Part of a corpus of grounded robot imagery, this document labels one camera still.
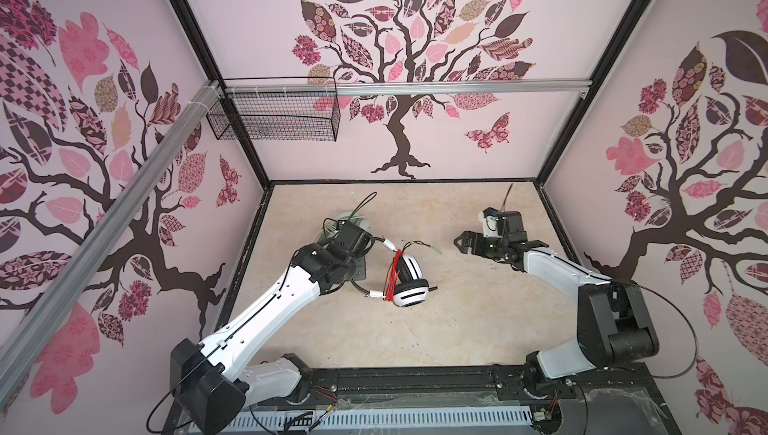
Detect red headphone cable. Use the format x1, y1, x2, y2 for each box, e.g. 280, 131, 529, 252
383, 240, 442, 304

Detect white black headphones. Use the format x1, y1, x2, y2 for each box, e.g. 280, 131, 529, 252
351, 237, 438, 308

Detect mint green headphones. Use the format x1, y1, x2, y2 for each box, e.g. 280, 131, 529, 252
316, 212, 372, 245

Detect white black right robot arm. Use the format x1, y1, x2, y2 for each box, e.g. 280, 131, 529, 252
453, 209, 660, 393

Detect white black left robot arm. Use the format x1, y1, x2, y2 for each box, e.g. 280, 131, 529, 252
169, 221, 376, 434

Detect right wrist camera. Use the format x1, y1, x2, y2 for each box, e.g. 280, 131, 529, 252
480, 207, 498, 237

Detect black wire basket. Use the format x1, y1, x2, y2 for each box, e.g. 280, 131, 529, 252
207, 75, 341, 142

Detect white slotted cable duct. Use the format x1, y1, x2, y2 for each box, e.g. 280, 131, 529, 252
224, 406, 533, 434

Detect aluminium rail back wall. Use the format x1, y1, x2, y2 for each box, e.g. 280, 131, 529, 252
218, 76, 592, 96

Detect aluminium rail wall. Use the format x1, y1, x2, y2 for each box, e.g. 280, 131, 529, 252
1, 80, 222, 404
218, 76, 592, 96

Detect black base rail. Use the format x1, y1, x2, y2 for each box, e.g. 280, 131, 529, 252
173, 364, 649, 409

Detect aluminium rail left wall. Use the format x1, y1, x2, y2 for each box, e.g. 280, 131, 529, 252
1, 80, 222, 404

